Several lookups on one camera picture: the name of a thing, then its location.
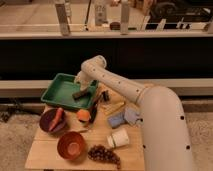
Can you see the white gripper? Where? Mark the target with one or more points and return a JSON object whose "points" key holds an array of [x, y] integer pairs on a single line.
{"points": [[83, 79]]}

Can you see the dark eraser block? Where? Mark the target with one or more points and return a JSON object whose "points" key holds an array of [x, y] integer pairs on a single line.
{"points": [[80, 94]]}

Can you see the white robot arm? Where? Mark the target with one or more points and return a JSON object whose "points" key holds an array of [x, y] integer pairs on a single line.
{"points": [[165, 135]]}

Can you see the green plastic tray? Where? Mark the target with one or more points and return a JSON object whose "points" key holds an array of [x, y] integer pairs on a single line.
{"points": [[59, 93]]}

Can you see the small dark brush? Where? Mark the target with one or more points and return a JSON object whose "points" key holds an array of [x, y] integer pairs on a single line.
{"points": [[105, 96]]}

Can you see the small orange fruit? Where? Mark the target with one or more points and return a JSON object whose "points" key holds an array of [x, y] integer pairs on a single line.
{"points": [[83, 115]]}

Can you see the orange carrot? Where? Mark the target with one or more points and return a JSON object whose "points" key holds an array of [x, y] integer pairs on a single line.
{"points": [[56, 119]]}

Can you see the blue sponge block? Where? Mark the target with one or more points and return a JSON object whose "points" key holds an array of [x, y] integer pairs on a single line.
{"points": [[116, 120]]}

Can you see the dark purple bowl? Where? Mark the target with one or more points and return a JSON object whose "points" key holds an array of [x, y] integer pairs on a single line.
{"points": [[46, 119]]}

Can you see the grey-blue cloth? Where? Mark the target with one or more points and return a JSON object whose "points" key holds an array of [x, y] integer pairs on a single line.
{"points": [[131, 116]]}

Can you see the orange-brown bowl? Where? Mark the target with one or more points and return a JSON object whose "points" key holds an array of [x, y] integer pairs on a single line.
{"points": [[71, 145]]}

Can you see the white plastic cup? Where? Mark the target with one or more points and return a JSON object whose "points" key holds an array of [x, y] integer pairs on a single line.
{"points": [[118, 138]]}

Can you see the bunch of dark grapes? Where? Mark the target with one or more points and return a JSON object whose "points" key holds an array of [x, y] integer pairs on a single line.
{"points": [[100, 153]]}

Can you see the black-handled utensil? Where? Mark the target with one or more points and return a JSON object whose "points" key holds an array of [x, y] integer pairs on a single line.
{"points": [[93, 110]]}

